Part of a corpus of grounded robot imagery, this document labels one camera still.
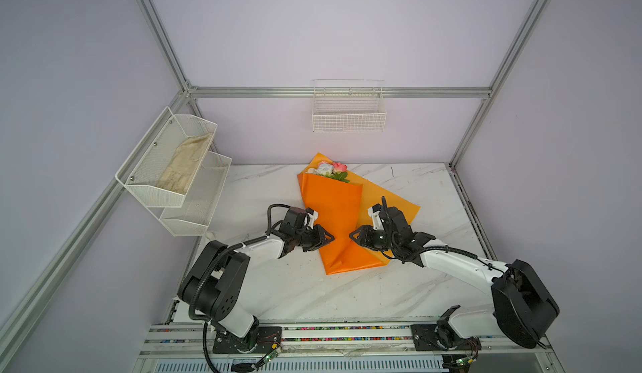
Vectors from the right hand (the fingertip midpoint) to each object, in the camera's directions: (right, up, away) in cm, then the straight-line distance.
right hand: (351, 236), depth 83 cm
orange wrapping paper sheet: (-2, +8, +18) cm, 20 cm away
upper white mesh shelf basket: (-60, +24, -5) cm, 65 cm away
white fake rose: (-11, +25, +27) cm, 38 cm away
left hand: (-7, -2, +4) cm, 8 cm away
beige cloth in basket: (-55, +23, -5) cm, 60 cm away
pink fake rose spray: (-3, +24, +31) cm, 39 cm away
